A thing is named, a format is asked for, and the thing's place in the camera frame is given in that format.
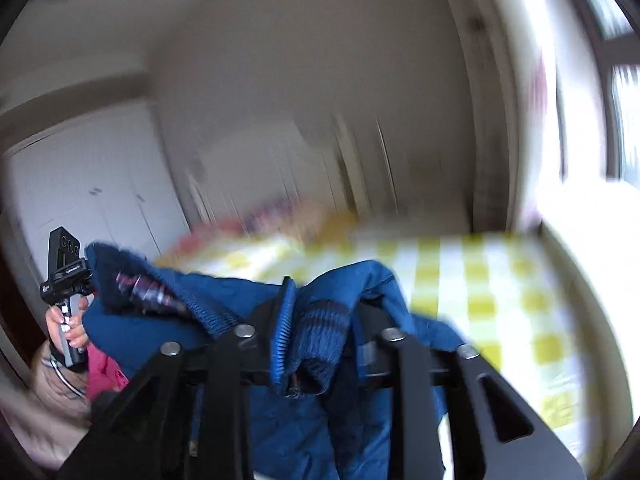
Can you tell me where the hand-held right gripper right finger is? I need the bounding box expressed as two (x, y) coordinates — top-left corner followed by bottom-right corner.
(350, 305), (586, 480)

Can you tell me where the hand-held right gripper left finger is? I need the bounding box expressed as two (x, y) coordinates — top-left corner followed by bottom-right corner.
(57, 276), (298, 480)

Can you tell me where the blue puffer jacket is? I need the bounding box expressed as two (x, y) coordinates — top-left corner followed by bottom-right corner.
(82, 242), (468, 480)

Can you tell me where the person's left forearm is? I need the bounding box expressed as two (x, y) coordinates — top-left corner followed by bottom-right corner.
(0, 342), (96, 466)

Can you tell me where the person's left hand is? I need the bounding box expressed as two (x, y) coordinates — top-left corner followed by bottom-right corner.
(45, 295), (96, 351)

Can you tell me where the white wardrobe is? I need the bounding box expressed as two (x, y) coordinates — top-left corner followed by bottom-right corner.
(0, 100), (191, 281)

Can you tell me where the bed with yellow checked sheet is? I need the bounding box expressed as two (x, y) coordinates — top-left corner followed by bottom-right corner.
(155, 210), (601, 466)

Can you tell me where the printed curtain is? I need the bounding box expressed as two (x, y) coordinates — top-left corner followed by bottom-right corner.
(440, 0), (561, 236)

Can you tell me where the window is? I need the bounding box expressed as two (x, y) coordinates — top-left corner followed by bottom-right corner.
(555, 0), (640, 186)

